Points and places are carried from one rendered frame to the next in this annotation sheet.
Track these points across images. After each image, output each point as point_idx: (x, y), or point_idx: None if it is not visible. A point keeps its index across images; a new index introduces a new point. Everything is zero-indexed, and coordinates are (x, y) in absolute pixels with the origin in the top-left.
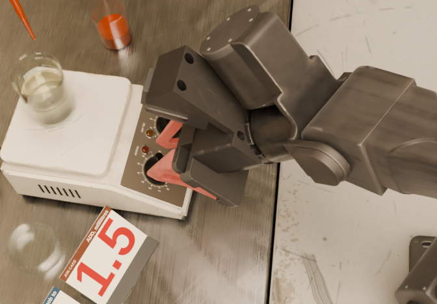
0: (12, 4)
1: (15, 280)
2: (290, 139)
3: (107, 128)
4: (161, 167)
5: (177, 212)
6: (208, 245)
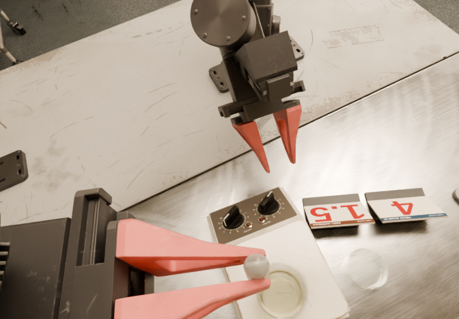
0: None
1: (391, 269)
2: None
3: (269, 240)
4: (298, 125)
5: (282, 188)
6: (285, 172)
